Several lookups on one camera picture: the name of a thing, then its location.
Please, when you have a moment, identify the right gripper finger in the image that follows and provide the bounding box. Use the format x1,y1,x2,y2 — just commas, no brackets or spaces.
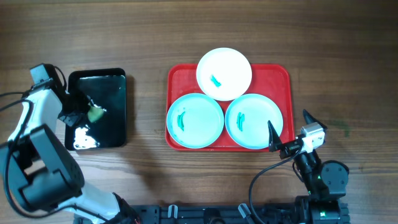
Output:
267,121,282,152
303,109,328,130

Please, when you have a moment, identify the green yellow sponge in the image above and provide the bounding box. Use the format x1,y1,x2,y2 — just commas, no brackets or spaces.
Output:
87,106,104,123

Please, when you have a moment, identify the light blue plate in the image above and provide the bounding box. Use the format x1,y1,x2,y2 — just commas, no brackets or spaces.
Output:
224,93,284,150
166,93,224,149

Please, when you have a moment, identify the white round plate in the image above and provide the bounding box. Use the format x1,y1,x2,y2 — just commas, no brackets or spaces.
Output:
196,47,252,101

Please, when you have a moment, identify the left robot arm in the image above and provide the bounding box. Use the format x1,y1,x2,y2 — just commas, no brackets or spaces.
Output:
1,88,140,223

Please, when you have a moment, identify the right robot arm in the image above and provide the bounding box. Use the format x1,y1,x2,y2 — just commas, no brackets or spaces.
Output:
261,110,350,223

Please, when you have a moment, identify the black water tray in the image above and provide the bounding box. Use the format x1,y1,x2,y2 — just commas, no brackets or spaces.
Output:
65,68,127,151

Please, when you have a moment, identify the red plastic tray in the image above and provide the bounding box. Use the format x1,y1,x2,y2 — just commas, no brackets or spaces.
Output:
165,63,295,152

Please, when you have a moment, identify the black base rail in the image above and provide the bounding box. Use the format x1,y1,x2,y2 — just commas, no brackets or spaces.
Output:
133,202,351,224

